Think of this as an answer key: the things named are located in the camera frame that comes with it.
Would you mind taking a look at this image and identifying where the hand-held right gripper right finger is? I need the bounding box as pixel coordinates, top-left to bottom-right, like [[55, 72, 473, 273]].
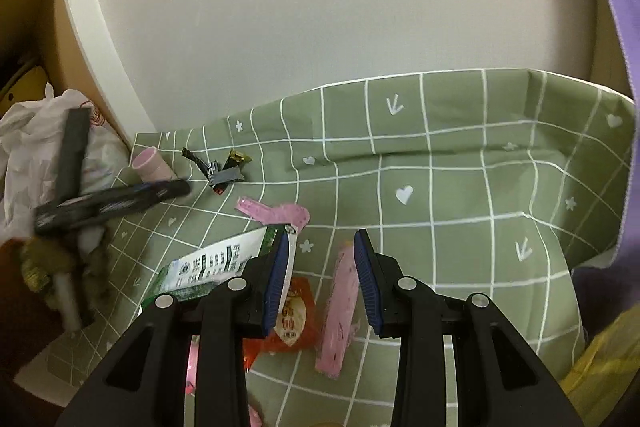
[[354, 228, 586, 427]]

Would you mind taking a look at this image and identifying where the wooden shelf unit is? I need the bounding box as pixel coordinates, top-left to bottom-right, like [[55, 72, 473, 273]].
[[0, 0, 156, 148]]

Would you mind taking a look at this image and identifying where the pink plastic toy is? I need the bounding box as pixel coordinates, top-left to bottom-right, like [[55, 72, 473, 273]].
[[185, 342, 263, 427]]

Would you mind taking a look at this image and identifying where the long pink wrapper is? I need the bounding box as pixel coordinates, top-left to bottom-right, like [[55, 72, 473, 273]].
[[315, 244, 361, 378]]

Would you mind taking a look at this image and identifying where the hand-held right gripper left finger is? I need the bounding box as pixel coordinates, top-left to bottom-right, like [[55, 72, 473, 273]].
[[57, 231, 291, 427]]

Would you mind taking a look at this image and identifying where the red snack wrapper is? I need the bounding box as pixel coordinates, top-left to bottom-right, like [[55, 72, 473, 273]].
[[242, 278, 316, 370]]

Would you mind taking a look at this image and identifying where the yellow plastic bag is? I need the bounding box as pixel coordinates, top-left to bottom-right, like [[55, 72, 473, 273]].
[[560, 307, 640, 427]]

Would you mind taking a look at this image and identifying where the green checked tablecloth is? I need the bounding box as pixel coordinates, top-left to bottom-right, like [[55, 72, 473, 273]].
[[47, 68, 637, 427]]

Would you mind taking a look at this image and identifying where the yellow box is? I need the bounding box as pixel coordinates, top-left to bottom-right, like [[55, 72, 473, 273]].
[[0, 64, 51, 108]]

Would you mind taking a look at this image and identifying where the grey dark wrapper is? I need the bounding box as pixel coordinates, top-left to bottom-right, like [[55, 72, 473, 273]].
[[200, 161, 245, 185]]

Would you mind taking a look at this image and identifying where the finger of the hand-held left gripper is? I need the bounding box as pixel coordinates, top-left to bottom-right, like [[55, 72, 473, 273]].
[[35, 179, 192, 235], [57, 109, 88, 205]]

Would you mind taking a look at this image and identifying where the torn pink wrapper piece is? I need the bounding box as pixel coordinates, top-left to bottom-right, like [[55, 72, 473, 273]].
[[236, 196, 311, 233]]

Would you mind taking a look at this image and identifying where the pink small cup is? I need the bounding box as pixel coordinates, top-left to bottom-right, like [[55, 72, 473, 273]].
[[131, 147, 173, 182]]

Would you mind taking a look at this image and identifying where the green snack wrapper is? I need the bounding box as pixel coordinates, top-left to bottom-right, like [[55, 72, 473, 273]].
[[141, 227, 281, 308]]

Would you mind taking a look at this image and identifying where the white plastic bag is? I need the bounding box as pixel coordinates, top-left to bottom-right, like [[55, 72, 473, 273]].
[[0, 89, 131, 243]]

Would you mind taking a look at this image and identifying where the purple pillow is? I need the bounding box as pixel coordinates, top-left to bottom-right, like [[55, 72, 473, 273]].
[[565, 0, 640, 343]]

